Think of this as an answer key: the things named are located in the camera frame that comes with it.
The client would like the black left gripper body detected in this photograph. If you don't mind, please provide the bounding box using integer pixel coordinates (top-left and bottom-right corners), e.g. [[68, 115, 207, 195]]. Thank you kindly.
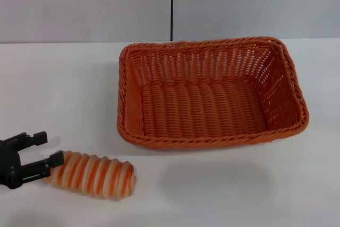
[[0, 139, 24, 190]]

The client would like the orange white striped bread roll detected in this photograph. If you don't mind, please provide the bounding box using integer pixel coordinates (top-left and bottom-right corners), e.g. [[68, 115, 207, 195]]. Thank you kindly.
[[44, 150, 137, 201]]

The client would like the orange woven rectangular basket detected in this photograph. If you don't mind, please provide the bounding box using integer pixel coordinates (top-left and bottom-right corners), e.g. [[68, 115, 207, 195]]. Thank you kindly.
[[116, 35, 310, 151]]

